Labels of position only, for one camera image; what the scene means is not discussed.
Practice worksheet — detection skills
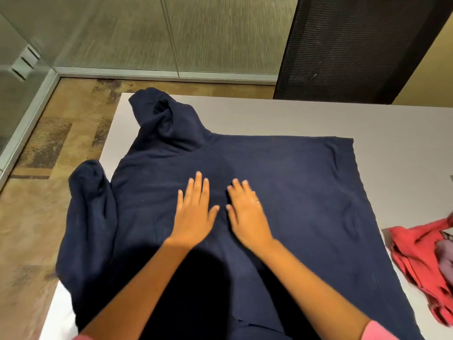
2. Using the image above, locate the mauve striped t-shirt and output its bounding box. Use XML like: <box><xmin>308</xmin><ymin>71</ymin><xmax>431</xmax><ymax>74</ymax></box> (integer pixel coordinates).
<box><xmin>435</xmin><ymin>238</ymin><xmax>453</xmax><ymax>280</ymax></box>

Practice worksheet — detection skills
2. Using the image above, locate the black mesh office chair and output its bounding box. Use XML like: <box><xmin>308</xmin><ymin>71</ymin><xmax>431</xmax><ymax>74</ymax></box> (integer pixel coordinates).
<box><xmin>272</xmin><ymin>0</ymin><xmax>453</xmax><ymax>105</ymax></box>

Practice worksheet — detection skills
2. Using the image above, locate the navy blue hoodie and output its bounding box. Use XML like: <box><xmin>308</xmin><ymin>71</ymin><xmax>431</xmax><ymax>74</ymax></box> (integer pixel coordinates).
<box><xmin>55</xmin><ymin>87</ymin><xmax>425</xmax><ymax>340</ymax></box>

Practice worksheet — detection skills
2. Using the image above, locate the person's right hand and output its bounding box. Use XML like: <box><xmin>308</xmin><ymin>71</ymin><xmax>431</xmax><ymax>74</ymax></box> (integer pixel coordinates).
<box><xmin>225</xmin><ymin>178</ymin><xmax>277</xmax><ymax>259</ymax></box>

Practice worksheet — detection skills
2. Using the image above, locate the person's right forearm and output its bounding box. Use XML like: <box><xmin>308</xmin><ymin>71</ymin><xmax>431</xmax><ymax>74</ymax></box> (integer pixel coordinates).
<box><xmin>260</xmin><ymin>240</ymin><xmax>372</xmax><ymax>340</ymax></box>

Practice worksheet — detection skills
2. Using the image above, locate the red garment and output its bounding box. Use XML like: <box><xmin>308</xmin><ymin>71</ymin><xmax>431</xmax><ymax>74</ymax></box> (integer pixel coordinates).
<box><xmin>386</xmin><ymin>214</ymin><xmax>453</xmax><ymax>328</ymax></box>

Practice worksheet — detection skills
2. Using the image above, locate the person's right pink sleeve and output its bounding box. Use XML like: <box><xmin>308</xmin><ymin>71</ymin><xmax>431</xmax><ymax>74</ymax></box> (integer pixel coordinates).
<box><xmin>359</xmin><ymin>320</ymin><xmax>401</xmax><ymax>340</ymax></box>

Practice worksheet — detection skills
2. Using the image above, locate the person's left hand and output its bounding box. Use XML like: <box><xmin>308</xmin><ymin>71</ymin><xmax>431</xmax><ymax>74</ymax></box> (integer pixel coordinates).
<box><xmin>166</xmin><ymin>170</ymin><xmax>221</xmax><ymax>249</ymax></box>

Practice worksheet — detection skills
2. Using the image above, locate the metal glass door bracket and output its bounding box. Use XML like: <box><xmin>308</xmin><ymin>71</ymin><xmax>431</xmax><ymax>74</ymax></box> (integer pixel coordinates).
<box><xmin>9</xmin><ymin>45</ymin><xmax>42</xmax><ymax>82</ymax></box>

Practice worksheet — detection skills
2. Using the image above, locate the person's left forearm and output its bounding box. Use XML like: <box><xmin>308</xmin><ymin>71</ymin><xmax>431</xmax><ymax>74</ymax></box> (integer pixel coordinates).
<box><xmin>79</xmin><ymin>237</ymin><xmax>193</xmax><ymax>340</ymax></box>

